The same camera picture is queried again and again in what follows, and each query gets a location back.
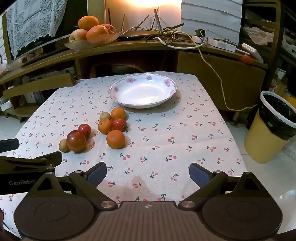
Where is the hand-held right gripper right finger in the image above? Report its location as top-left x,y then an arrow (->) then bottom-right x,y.
178,163 -> 269,209

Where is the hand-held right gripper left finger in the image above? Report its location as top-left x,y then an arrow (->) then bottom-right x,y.
28,161 -> 118,211

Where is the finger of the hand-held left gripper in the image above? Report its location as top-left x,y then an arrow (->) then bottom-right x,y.
0,151 -> 63,174
0,138 -> 19,153

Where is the large dark red tomato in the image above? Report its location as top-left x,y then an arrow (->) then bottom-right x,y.
66,130 -> 87,153

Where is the small mandarin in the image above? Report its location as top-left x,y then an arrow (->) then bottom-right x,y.
106,130 -> 126,149
111,107 -> 126,120
98,119 -> 113,134

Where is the small red tomato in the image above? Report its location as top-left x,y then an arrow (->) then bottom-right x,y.
78,124 -> 92,140
112,118 -> 128,132

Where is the white floral plate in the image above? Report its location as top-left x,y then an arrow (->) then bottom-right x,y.
108,73 -> 177,109

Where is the cherry print tablecloth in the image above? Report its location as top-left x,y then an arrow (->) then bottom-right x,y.
0,71 -> 249,239

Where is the white-rimmed waste bin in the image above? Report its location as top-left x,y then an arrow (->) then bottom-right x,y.
244,91 -> 296,164

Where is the black bin liner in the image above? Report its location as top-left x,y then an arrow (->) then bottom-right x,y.
258,93 -> 296,141

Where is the wooden cabinet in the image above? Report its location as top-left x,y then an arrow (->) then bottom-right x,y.
0,30 -> 269,121

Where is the glass fruit dish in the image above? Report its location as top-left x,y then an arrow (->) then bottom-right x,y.
64,32 -> 121,50

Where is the small orange object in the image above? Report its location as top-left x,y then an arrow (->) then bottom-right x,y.
240,54 -> 255,65

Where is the white lace cloth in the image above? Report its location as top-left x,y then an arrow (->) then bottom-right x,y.
6,0 -> 68,60

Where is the pale yellow apple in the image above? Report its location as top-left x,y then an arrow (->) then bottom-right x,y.
69,29 -> 88,42

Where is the white power strip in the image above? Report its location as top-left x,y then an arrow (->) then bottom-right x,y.
207,38 -> 237,52
241,43 -> 264,63

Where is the large orange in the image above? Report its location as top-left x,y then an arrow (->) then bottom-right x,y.
77,15 -> 99,31
86,25 -> 109,40

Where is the black router with antennas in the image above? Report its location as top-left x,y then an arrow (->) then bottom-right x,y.
119,7 -> 185,39

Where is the red apple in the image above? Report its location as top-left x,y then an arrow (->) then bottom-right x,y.
101,24 -> 117,35

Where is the black television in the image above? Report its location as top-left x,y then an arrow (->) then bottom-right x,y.
1,0 -> 89,68

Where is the crumpled plastic bag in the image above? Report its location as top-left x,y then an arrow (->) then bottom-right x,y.
248,26 -> 275,46

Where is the white ribbed appliance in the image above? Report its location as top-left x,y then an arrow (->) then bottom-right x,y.
181,0 -> 243,46

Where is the metal storage rack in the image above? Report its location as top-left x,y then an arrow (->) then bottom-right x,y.
240,0 -> 296,93

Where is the white cable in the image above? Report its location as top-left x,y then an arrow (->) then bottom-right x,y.
151,36 -> 207,50

